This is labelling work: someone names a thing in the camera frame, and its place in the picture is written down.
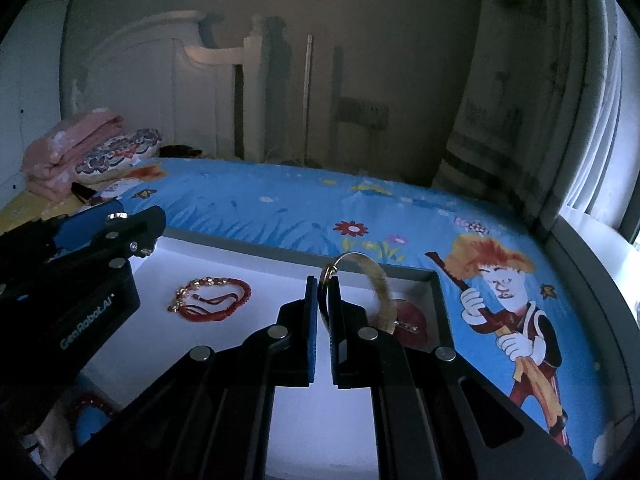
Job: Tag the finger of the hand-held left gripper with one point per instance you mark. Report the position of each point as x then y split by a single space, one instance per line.
140 230
82 225

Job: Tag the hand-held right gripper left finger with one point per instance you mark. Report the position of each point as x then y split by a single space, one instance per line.
313 340

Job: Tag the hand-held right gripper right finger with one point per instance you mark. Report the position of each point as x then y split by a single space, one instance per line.
336 340

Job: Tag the white jewelry tray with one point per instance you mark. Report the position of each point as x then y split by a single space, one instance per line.
240 350

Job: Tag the yellow blanket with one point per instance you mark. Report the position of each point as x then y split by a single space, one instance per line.
30 210

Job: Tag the floral patterned pillow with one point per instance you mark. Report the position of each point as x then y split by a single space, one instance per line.
117 155

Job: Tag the pink folded blanket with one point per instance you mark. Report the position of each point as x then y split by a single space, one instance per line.
60 150

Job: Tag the dark hair bundle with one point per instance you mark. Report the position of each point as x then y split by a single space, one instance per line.
180 151

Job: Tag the blue printed bedsheet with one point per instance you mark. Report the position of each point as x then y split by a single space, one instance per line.
280 210

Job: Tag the white wardrobe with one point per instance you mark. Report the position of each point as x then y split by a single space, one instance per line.
30 85

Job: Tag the white bed headboard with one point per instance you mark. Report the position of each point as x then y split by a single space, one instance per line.
150 75

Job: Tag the thin white pole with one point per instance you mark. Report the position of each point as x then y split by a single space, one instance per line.
308 100

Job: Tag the white windowsill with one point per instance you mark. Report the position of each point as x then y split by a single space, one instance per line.
590 270

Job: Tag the grey striped curtain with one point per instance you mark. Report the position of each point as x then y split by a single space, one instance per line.
525 110

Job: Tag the wall outlet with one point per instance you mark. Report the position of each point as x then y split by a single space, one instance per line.
365 114

